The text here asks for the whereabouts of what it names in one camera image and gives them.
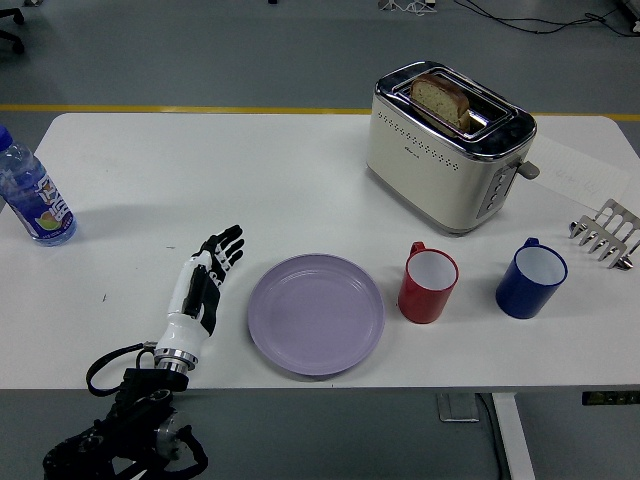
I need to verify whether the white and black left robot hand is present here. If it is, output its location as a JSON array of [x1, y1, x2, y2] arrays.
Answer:
[[155, 224, 246, 361]]

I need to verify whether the lilac round plate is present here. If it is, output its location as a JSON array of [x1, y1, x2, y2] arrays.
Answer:
[[247, 253, 386, 378]]

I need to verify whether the clear plastic water bottle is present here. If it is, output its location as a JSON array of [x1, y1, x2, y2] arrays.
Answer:
[[0, 124, 78, 248]]

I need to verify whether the red enamel mug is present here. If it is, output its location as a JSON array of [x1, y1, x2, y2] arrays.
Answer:
[[397, 241, 460, 325]]

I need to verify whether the cream and chrome toaster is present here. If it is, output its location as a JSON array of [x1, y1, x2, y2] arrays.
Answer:
[[365, 60, 542, 238]]

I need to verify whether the grey table control box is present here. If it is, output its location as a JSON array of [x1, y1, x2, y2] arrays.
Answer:
[[435, 393, 480, 424]]

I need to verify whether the brown bread slice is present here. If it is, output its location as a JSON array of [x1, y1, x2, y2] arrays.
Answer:
[[410, 73, 472, 134]]

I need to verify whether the black office chair base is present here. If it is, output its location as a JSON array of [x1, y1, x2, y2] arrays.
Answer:
[[0, 7, 26, 55]]

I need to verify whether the blue enamel mug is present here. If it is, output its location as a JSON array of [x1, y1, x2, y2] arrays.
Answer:
[[495, 237, 569, 321]]

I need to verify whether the white table leg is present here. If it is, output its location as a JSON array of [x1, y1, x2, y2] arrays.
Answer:
[[490, 392, 537, 480]]

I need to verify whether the white paper sheet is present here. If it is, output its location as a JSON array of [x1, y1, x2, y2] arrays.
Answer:
[[524, 134, 632, 213]]

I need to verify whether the silver metal toast rack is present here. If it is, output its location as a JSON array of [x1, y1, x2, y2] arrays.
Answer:
[[568, 198, 640, 272]]

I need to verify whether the black table control panel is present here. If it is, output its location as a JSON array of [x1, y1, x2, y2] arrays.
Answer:
[[581, 390, 640, 407]]

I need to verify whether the white floor cable bundle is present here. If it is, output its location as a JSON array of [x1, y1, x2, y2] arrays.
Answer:
[[377, 0, 437, 16]]

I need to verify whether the black floor cable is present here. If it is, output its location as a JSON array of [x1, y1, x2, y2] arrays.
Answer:
[[452, 0, 640, 38]]

